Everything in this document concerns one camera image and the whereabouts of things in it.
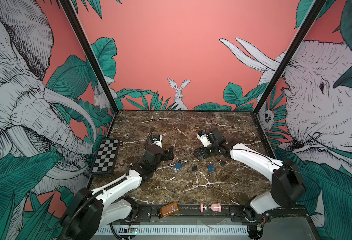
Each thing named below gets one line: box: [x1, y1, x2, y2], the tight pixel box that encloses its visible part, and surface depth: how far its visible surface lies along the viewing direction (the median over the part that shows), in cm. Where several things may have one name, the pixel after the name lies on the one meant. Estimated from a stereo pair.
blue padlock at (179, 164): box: [175, 159, 183, 170], surface depth 93 cm
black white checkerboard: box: [89, 138, 120, 175], surface depth 92 cm
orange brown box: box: [160, 202, 179, 218], surface depth 74 cm
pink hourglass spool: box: [200, 202, 222, 213], surface depth 76 cm
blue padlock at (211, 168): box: [208, 165, 215, 172], surface depth 92 cm
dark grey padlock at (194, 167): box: [191, 163, 198, 171], surface depth 92 cm
